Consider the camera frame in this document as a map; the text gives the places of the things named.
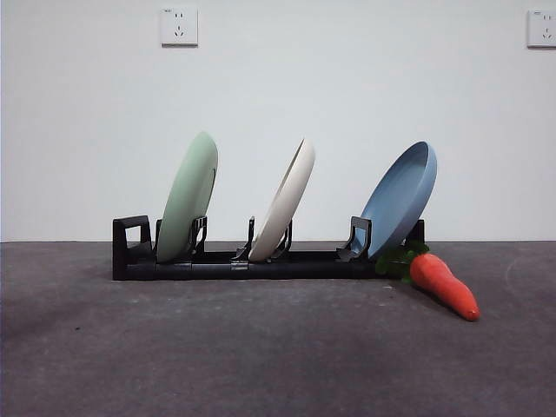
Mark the green plate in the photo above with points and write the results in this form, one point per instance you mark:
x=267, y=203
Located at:
x=187, y=195

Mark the orange carrot with green leaves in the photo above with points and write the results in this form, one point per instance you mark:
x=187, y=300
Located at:
x=438, y=282

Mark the beige plate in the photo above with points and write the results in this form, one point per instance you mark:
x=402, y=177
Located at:
x=284, y=204

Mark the black plate rack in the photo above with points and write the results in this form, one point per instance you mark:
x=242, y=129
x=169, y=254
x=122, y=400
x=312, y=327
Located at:
x=260, y=271

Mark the blue plate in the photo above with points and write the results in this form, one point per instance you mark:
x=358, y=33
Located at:
x=399, y=195

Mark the white wall socket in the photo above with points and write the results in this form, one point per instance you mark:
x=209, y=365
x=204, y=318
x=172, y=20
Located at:
x=543, y=28
x=179, y=26

